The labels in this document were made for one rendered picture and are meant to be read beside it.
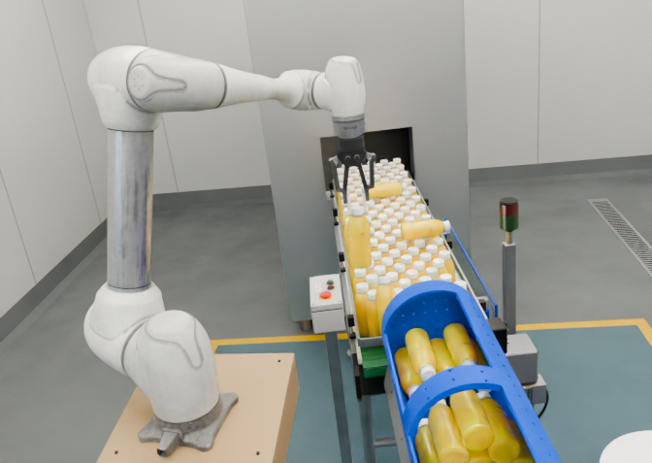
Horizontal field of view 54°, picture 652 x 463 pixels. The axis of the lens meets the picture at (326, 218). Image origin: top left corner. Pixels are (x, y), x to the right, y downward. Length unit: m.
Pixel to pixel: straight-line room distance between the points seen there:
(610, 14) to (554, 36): 0.47
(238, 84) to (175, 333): 0.55
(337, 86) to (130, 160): 0.58
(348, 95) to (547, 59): 4.37
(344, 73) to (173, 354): 0.83
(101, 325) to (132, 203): 0.30
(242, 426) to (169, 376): 0.23
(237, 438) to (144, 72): 0.81
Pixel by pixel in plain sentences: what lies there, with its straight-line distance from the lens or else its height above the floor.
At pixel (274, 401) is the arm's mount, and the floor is 1.11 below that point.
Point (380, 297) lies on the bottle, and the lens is 1.99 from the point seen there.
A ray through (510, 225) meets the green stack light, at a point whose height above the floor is 1.18.
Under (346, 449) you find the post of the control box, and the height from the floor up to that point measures 0.46.
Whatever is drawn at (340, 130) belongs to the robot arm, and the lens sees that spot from 1.74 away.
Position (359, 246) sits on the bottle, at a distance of 1.85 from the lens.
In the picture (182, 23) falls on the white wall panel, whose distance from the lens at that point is 6.03.
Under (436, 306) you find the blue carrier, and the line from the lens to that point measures 1.80.
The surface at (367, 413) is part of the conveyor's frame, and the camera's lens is 2.53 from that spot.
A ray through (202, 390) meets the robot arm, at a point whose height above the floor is 1.23.
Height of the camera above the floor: 2.06
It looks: 22 degrees down
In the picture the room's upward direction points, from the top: 7 degrees counter-clockwise
